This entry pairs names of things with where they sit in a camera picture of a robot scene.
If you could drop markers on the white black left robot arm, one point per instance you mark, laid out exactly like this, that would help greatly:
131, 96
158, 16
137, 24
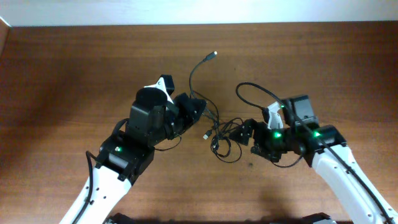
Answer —
129, 150

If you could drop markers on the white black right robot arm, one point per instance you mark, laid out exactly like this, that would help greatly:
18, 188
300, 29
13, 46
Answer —
291, 126

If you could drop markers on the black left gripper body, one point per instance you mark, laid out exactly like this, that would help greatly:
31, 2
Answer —
172, 121

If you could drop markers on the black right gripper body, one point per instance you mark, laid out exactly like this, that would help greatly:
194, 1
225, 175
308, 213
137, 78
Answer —
274, 142

